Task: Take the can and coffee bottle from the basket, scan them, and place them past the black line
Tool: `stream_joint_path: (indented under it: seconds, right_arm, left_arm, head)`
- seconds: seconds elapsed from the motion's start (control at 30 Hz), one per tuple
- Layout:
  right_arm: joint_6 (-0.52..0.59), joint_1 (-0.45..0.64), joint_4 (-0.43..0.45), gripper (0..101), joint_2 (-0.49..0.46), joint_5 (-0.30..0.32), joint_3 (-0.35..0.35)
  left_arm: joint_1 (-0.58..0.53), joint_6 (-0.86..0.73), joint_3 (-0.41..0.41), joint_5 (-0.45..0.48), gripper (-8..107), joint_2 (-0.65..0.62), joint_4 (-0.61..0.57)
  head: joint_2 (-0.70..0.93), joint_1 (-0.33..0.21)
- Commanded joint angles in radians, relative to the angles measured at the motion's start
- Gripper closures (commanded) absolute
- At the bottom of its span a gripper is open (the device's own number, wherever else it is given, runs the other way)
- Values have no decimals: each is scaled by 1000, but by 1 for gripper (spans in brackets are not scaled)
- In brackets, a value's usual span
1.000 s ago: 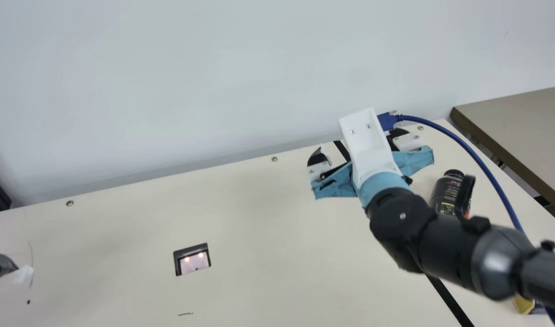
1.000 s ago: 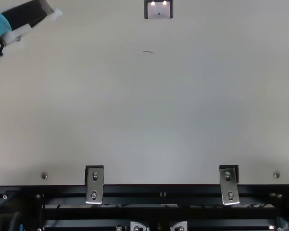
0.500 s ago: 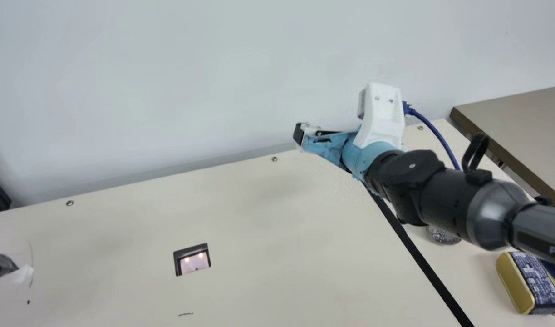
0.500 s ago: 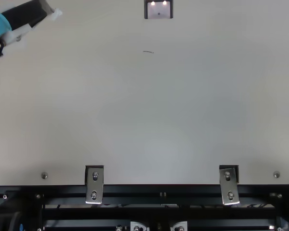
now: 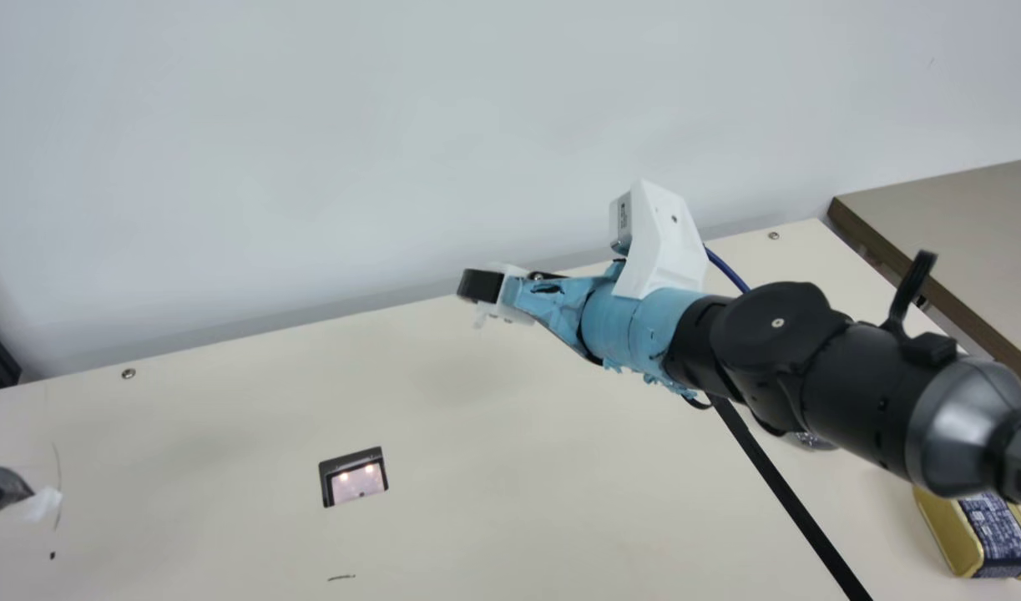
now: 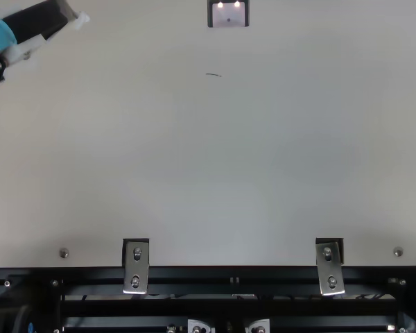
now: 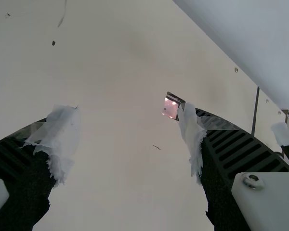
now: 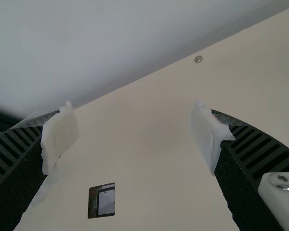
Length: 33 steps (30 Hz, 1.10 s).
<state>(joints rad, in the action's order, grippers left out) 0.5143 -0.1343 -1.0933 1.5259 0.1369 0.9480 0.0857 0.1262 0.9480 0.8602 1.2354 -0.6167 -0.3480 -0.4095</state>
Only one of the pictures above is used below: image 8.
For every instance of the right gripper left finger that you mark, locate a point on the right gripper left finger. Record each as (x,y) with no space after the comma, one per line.
(19,168)

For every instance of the small square scanner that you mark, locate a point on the small square scanner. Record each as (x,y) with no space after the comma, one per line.
(103,201)

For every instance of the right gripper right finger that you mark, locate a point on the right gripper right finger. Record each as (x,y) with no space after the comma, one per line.
(250,168)

